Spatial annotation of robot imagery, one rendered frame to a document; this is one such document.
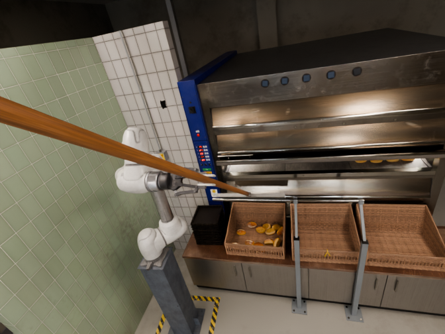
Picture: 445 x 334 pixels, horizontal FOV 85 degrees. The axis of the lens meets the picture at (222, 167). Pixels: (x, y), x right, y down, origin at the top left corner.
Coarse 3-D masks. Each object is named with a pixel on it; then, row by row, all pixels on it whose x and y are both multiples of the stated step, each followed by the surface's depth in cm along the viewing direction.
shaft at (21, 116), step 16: (0, 96) 29; (0, 112) 28; (16, 112) 30; (32, 112) 32; (32, 128) 32; (48, 128) 34; (64, 128) 36; (80, 128) 39; (80, 144) 40; (96, 144) 42; (112, 144) 45; (128, 160) 52; (144, 160) 55; (160, 160) 62; (192, 176) 82; (240, 192) 157
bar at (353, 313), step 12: (360, 204) 186; (360, 216) 184; (360, 252) 184; (360, 264) 189; (300, 276) 212; (360, 276) 195; (300, 288) 221; (360, 288) 203; (300, 300) 230; (300, 312) 234; (348, 312) 226; (360, 312) 224
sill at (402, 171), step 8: (376, 168) 214; (384, 168) 212; (392, 168) 210; (400, 168) 208; (408, 168) 206; (416, 168) 204; (424, 168) 202; (432, 168) 200; (224, 176) 249; (232, 176) 247; (240, 176) 245; (248, 176) 243; (256, 176) 240; (264, 176) 238; (272, 176) 236; (280, 176) 234; (288, 176) 232; (296, 176) 230; (304, 176) 228; (312, 176) 226; (320, 176) 224; (328, 176) 222; (336, 176) 220
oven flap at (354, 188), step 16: (256, 192) 249; (272, 192) 244; (288, 192) 240; (304, 192) 235; (320, 192) 231; (336, 192) 227; (352, 192) 223; (368, 192) 220; (384, 192) 216; (400, 192) 212; (416, 192) 209
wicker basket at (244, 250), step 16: (240, 208) 261; (256, 208) 256; (272, 208) 251; (240, 224) 266; (256, 224) 261; (272, 224) 256; (240, 240) 249; (256, 240) 245; (256, 256) 228; (272, 256) 223
